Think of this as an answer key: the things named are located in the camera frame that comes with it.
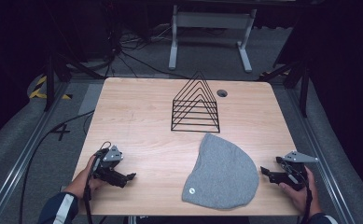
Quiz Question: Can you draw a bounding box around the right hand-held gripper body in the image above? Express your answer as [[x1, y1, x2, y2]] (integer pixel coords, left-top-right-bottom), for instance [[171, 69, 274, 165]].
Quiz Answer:
[[275, 150, 320, 191]]

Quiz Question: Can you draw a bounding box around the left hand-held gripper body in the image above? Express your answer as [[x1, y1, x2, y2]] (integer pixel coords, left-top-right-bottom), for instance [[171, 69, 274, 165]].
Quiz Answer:
[[92, 145, 128, 188]]

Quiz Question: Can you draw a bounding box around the person's right hand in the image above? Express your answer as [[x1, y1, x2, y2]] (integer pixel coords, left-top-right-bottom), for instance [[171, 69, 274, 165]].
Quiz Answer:
[[278, 166, 322, 219]]

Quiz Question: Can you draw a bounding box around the person's left hand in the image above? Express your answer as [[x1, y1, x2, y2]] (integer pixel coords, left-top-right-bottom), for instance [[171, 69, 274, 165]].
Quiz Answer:
[[64, 155, 108, 200]]

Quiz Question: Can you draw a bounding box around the grey knitted beanie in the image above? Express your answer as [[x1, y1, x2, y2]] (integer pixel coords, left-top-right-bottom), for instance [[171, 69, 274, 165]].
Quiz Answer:
[[181, 133, 260, 211]]

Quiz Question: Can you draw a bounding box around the black metal stand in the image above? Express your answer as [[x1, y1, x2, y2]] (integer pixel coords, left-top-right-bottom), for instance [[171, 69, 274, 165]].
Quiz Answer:
[[43, 50, 106, 113], [257, 59, 312, 119]]

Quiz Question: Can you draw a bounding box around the yellow black floor tape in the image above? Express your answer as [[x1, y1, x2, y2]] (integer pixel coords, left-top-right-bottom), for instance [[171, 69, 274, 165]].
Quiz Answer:
[[28, 76, 74, 101]]

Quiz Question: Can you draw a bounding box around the black curtain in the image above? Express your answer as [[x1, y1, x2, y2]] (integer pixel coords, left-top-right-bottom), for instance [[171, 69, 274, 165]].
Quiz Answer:
[[0, 0, 51, 150], [273, 0, 363, 203]]

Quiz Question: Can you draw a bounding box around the right hand-held gripper cable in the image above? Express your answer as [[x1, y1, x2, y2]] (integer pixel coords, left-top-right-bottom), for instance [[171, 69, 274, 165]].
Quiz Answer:
[[300, 169, 314, 224]]

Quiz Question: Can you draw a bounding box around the hand-held gripper cable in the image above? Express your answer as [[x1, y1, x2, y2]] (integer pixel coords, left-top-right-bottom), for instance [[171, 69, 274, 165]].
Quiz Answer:
[[300, 169, 314, 224], [82, 141, 113, 224]]

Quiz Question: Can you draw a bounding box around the left hand-held gripper cable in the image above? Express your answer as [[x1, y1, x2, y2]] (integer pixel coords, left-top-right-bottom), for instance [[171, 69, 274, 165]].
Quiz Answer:
[[82, 141, 113, 224]]

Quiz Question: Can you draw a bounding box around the aluminium floor rail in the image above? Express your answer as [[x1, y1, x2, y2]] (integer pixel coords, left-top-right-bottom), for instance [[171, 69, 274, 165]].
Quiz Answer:
[[285, 85, 359, 224], [0, 81, 71, 224]]

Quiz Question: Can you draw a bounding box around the black floor cable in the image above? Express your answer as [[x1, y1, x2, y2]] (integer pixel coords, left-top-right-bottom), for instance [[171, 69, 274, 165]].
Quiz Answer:
[[18, 109, 95, 224]]

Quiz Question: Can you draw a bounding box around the black wire file rack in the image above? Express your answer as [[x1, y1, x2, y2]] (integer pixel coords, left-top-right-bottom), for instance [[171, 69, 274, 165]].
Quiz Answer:
[[170, 70, 221, 134]]

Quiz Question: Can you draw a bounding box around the tangle of black cables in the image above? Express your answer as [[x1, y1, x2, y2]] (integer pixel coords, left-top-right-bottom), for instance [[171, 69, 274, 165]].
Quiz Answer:
[[105, 22, 178, 79]]

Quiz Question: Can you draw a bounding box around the white metal table frame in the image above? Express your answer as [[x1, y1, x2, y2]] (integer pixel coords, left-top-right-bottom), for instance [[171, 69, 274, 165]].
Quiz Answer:
[[168, 4, 258, 74]]

